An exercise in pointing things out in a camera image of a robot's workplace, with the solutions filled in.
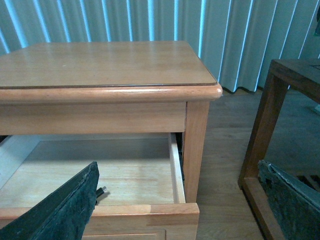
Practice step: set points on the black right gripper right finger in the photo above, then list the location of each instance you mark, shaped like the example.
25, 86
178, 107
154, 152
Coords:
295, 205

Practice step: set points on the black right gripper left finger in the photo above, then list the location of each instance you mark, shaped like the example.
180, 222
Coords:
62, 215

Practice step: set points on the white charger with black cable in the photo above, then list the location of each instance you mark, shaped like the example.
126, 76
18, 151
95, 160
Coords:
100, 191

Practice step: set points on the wooden drawer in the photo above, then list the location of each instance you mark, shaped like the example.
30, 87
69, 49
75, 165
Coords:
140, 174

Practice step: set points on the light wooden nightstand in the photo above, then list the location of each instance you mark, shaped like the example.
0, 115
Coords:
111, 88

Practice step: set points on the dark wooden side table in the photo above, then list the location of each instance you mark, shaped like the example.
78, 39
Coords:
301, 74

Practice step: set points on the grey pleated curtain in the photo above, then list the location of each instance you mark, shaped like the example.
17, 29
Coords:
235, 39

